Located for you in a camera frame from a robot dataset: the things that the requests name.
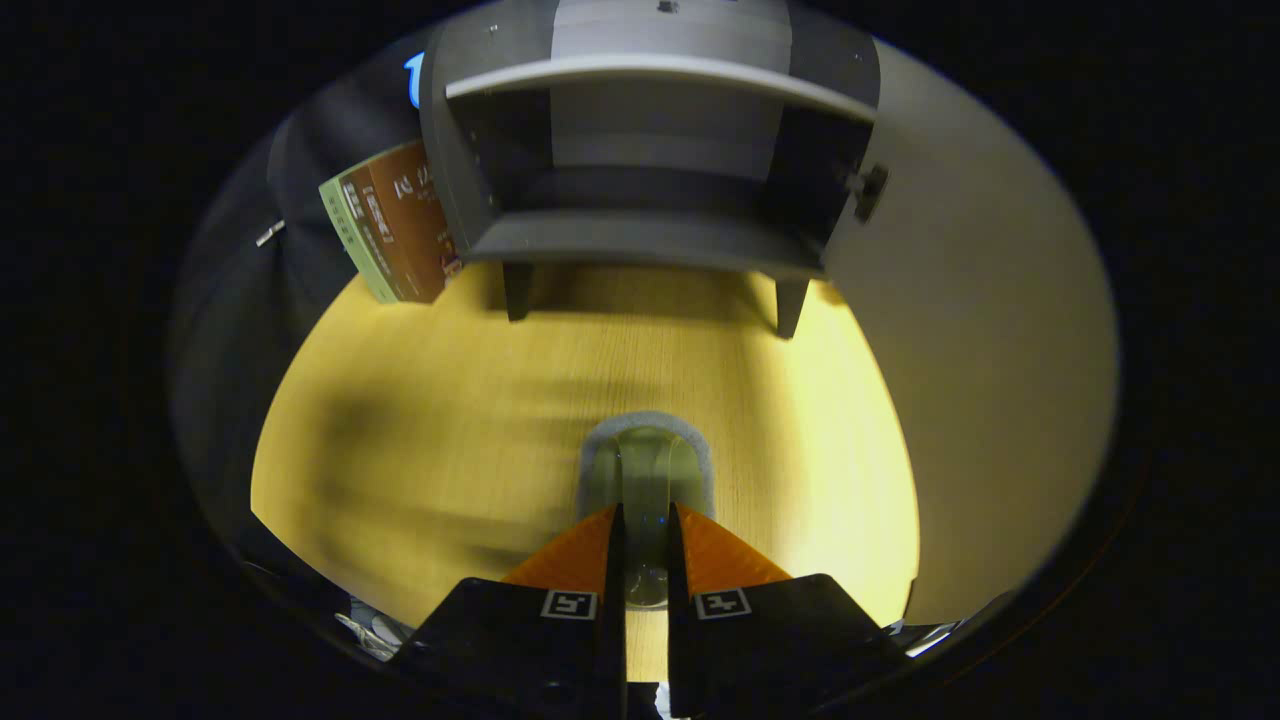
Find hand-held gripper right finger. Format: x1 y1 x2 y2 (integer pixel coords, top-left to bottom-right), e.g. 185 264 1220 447
666 503 908 720

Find black backdrop cloth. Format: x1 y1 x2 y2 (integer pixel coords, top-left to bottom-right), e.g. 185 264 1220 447
170 50 441 561

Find olive green grey-rimmed item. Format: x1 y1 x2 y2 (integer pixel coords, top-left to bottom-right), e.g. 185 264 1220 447
578 410 715 611

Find dark grey cabinet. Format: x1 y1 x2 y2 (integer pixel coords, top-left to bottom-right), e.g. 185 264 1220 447
420 0 889 341

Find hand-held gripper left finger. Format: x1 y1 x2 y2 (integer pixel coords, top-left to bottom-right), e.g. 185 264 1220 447
390 503 629 720

